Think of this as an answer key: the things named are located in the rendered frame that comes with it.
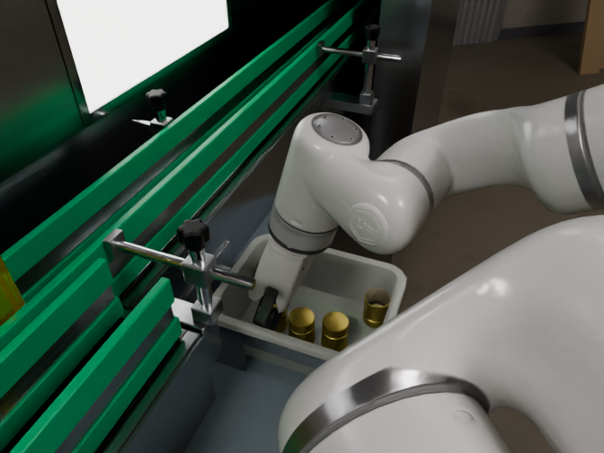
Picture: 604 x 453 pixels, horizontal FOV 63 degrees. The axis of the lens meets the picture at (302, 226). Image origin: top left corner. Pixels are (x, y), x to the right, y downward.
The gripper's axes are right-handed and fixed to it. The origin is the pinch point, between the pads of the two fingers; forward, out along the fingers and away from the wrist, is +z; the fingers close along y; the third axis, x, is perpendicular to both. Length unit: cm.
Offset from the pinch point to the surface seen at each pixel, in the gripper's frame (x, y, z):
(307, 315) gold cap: 4.7, 0.5, -2.2
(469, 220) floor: 47, -139, 71
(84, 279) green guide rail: -15.6, 16.2, -12.3
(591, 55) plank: 96, -335, 45
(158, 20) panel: -35.9, -26.4, -17.3
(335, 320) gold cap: 8.1, -0.1, -3.1
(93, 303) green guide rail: -14.9, 16.1, -8.8
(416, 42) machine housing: 0, -74, -12
